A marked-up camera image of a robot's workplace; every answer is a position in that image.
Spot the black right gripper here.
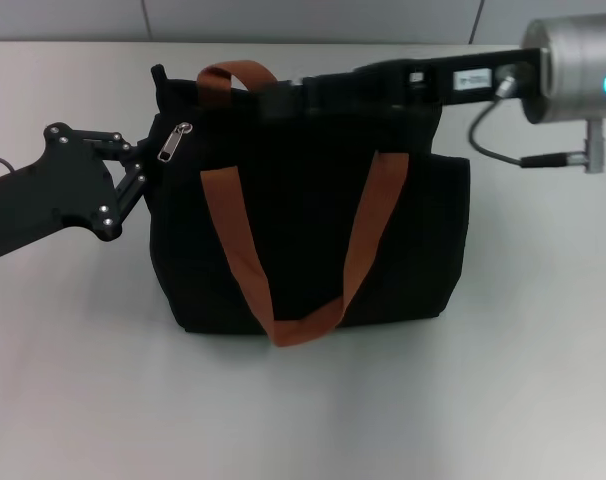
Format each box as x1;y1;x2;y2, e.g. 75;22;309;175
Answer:
257;47;553;120

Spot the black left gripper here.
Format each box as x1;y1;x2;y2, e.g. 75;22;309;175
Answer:
0;122;157;261

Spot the silver metal zipper pull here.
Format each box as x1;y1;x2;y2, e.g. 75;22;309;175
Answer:
156;121;194;164

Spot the black fabric food bag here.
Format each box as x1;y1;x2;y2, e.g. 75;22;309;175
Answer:
146;62;472;336

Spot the orange webbing bag handle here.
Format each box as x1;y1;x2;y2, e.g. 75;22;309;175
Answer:
199;148;410;349
196;59;279;109

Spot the right arm connector cable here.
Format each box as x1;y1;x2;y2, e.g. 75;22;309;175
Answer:
468;63;589;170

